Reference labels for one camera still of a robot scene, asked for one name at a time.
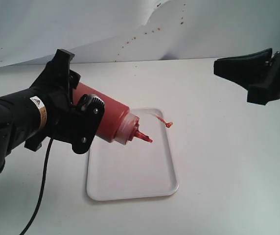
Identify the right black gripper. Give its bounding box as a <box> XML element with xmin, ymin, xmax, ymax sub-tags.
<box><xmin>213</xmin><ymin>48</ymin><xmax>280</xmax><ymax>105</ymax></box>

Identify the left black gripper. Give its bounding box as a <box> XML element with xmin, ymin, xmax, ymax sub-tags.
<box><xmin>24</xmin><ymin>49</ymin><xmax>80</xmax><ymax>152</ymax></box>

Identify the red sauce squeeze bottle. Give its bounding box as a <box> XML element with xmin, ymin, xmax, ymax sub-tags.
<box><xmin>73</xmin><ymin>83</ymin><xmax>153</xmax><ymax>145</ymax></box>

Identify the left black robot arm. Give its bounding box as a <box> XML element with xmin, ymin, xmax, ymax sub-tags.
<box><xmin>0</xmin><ymin>49</ymin><xmax>80</xmax><ymax>173</ymax></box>

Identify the white rectangular plastic tray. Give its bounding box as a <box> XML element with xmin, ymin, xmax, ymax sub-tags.
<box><xmin>86</xmin><ymin>108</ymin><xmax>179</xmax><ymax>201</ymax></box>

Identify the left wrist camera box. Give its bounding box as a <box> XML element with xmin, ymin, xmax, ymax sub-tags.
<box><xmin>71</xmin><ymin>94</ymin><xmax>105</xmax><ymax>154</ymax></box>

